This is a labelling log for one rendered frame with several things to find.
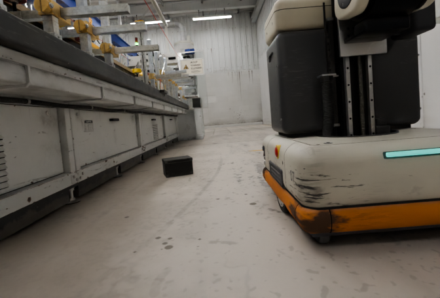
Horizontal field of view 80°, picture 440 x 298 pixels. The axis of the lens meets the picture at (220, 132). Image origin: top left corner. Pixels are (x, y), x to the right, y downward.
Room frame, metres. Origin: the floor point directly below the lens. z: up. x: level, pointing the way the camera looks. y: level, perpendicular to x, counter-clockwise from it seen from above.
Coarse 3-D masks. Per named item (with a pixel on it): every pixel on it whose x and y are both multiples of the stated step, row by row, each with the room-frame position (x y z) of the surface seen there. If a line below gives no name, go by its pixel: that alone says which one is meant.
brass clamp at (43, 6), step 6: (36, 0) 0.90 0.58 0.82; (42, 0) 0.90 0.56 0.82; (48, 0) 0.92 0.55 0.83; (36, 6) 0.90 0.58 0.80; (42, 6) 0.90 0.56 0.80; (48, 6) 0.90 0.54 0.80; (54, 6) 0.94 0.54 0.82; (60, 6) 0.97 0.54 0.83; (42, 12) 0.91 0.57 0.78; (48, 12) 0.92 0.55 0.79; (54, 12) 0.93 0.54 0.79; (60, 12) 0.97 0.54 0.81; (60, 18) 0.97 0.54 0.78; (60, 24) 1.02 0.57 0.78; (66, 24) 1.02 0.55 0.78
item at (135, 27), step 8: (128, 24) 1.22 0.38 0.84; (136, 24) 1.22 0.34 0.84; (144, 24) 1.22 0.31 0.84; (64, 32) 1.22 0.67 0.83; (72, 32) 1.22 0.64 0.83; (96, 32) 1.22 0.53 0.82; (104, 32) 1.22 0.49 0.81; (112, 32) 1.22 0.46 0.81; (120, 32) 1.23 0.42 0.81; (128, 32) 1.24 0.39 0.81; (136, 32) 1.25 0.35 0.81
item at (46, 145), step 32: (0, 128) 0.96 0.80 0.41; (32, 128) 1.12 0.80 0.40; (64, 128) 1.32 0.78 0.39; (96, 128) 1.72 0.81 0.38; (128, 128) 2.35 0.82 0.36; (160, 128) 3.70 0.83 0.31; (0, 160) 0.93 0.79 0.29; (32, 160) 1.10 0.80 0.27; (64, 160) 1.32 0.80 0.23; (96, 160) 1.67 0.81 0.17; (128, 160) 2.24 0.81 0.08; (0, 192) 0.92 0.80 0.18; (32, 192) 1.03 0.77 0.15; (64, 192) 1.28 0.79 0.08; (0, 224) 0.90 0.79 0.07
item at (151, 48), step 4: (116, 48) 1.47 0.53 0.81; (120, 48) 1.47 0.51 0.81; (124, 48) 1.47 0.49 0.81; (128, 48) 1.47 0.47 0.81; (132, 48) 1.47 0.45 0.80; (136, 48) 1.47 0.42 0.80; (140, 48) 1.47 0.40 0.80; (144, 48) 1.47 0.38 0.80; (148, 48) 1.47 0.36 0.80; (152, 48) 1.47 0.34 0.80; (156, 48) 1.47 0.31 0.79; (92, 52) 1.47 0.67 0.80; (96, 52) 1.47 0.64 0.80; (100, 52) 1.47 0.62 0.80; (116, 52) 1.47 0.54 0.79; (120, 52) 1.47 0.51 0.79; (124, 52) 1.48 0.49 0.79; (128, 52) 1.49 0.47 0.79; (132, 52) 1.49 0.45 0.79; (136, 52) 1.50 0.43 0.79
